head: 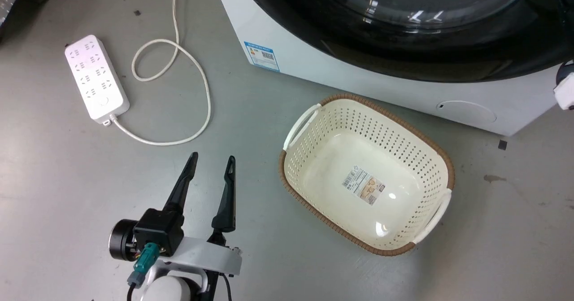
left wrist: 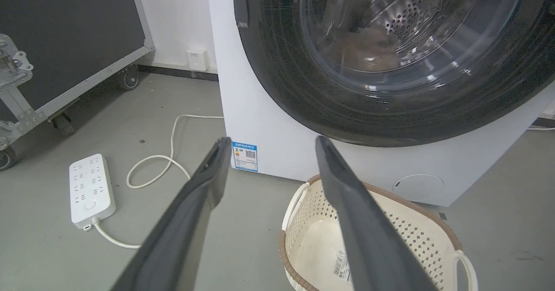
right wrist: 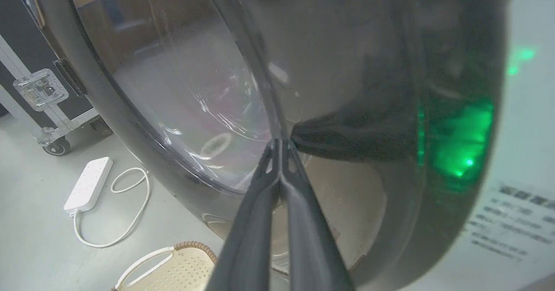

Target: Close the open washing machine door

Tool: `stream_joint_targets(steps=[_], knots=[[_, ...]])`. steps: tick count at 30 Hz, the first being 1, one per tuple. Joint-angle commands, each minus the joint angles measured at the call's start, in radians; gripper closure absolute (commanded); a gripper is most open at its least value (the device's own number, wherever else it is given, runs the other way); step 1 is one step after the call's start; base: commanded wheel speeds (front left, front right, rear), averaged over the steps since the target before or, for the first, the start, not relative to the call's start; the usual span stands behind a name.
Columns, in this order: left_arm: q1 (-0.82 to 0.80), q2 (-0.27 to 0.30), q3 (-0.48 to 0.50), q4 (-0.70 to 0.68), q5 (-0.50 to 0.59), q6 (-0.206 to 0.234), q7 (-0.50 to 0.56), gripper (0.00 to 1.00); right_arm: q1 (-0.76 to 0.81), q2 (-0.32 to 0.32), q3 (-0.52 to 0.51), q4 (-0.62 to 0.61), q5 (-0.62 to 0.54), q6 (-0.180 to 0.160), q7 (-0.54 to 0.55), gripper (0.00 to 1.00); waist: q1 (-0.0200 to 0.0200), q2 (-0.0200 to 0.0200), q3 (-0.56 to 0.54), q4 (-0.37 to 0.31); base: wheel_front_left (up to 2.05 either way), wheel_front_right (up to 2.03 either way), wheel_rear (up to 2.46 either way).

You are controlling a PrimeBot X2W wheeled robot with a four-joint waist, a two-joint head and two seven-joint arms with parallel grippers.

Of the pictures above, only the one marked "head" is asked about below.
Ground paper label in basket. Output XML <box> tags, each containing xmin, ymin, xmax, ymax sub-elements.
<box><xmin>342</xmin><ymin>166</ymin><xmax>386</xmax><ymax>206</ymax></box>

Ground blue energy label sticker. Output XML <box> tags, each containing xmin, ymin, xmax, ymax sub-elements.
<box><xmin>244</xmin><ymin>41</ymin><xmax>280</xmax><ymax>73</ymax></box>

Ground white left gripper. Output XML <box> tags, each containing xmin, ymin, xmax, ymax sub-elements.
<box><xmin>109</xmin><ymin>152</ymin><xmax>243</xmax><ymax>292</ymax></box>

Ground teal plug camera cable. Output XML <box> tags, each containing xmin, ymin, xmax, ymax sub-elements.
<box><xmin>126</xmin><ymin>242</ymin><xmax>161</xmax><ymax>301</ymax></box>

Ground white power strip cable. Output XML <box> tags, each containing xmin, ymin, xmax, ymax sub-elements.
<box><xmin>109</xmin><ymin>0</ymin><xmax>212</xmax><ymax>146</ymax></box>

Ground black glass washing machine door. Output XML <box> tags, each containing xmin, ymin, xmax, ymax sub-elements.
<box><xmin>235</xmin><ymin>0</ymin><xmax>574</xmax><ymax>83</ymax></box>

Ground white washing machine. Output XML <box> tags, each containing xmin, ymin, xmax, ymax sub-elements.
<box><xmin>211</xmin><ymin>0</ymin><xmax>574</xmax><ymax>137</ymax></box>

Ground cream perforated laundry basket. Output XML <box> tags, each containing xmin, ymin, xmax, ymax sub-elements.
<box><xmin>278</xmin><ymin>93</ymin><xmax>456</xmax><ymax>257</ymax></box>

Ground white power strip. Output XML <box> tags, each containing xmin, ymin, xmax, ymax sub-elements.
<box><xmin>64</xmin><ymin>35</ymin><xmax>130</xmax><ymax>126</ymax></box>

